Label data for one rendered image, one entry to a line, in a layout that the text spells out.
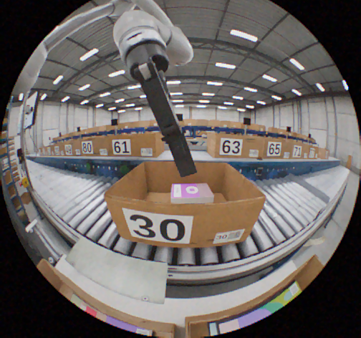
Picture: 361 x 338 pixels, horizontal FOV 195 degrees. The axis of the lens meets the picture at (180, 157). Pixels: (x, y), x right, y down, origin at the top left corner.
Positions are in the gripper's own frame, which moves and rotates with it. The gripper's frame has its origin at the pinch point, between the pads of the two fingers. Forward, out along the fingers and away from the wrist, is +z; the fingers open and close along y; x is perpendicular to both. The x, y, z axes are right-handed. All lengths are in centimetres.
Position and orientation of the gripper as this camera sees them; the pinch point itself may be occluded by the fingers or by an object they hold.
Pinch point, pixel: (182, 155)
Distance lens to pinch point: 17.7
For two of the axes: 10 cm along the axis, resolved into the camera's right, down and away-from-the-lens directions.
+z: 3.4, 9.2, 2.0
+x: 9.4, -3.2, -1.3
